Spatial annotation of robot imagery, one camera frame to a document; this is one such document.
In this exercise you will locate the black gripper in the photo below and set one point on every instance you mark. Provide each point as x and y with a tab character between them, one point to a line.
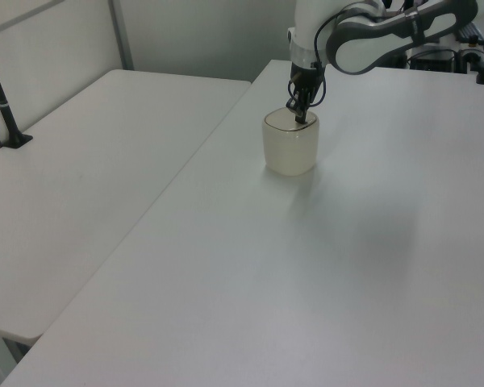
306	78

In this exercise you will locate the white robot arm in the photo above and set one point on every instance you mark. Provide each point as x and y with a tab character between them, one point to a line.
359	56

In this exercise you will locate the cream translucent cup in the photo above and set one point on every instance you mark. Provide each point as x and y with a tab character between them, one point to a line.
290	153

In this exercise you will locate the dark electronics equipment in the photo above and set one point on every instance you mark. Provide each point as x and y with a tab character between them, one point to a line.
431	60

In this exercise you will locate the white side table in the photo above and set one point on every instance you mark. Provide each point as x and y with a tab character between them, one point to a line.
84	169

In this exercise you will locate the grey metal partition post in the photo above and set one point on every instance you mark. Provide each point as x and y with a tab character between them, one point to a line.
121	36

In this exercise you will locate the black camera pole, white band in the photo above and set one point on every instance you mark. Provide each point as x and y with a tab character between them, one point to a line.
4	109

